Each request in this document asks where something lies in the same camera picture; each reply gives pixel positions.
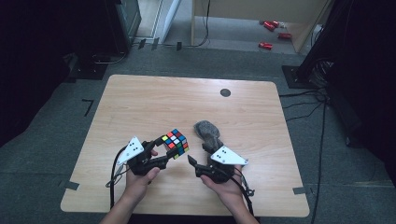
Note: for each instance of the grey fuzzy cloth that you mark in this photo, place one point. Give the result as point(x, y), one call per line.
point(208, 133)

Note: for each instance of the grey tape piece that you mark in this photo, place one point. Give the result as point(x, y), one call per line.
point(71, 185)
point(299, 190)

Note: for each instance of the person's dark clothing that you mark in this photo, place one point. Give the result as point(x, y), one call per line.
point(174, 220)

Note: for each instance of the person's right hand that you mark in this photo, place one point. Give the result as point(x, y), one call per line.
point(227, 189)

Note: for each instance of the dark curtain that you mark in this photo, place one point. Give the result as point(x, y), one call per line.
point(367, 77)
point(37, 62)

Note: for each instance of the white panel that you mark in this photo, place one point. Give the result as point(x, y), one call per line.
point(169, 18)

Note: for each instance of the black flat floor plate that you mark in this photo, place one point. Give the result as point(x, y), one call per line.
point(88, 70)

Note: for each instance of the person's left hand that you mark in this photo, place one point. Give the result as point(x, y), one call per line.
point(138, 186)

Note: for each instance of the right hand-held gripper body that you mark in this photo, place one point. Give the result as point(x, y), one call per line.
point(222, 169)

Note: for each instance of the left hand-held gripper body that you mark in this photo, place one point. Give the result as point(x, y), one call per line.
point(140, 163)

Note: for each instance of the black cabinet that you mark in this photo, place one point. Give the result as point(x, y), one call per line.
point(124, 21)

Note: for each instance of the dark round table grommet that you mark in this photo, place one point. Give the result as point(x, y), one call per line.
point(225, 92)

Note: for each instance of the multicoloured puzzle cube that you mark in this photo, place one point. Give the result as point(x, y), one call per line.
point(175, 143)

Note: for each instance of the black stand base plate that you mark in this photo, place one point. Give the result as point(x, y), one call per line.
point(295, 77)

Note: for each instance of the red can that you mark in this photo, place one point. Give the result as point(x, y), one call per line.
point(265, 45)
point(284, 35)
point(269, 25)
point(275, 23)

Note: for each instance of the black angled floor tape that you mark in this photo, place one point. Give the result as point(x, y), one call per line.
point(88, 107)

